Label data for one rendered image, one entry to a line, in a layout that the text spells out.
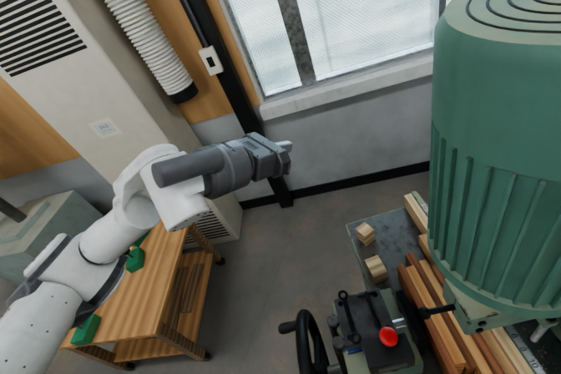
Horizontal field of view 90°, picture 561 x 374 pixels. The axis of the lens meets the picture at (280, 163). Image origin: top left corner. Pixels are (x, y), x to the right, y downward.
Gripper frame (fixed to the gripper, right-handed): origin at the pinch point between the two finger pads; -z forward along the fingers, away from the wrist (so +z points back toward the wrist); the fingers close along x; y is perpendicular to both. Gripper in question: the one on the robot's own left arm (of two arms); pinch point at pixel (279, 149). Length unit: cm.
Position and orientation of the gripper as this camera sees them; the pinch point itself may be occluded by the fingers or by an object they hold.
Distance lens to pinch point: 57.1
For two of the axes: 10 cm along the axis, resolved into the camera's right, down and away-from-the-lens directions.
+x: 7.0, 4.4, -5.6
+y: 1.4, -8.5, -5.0
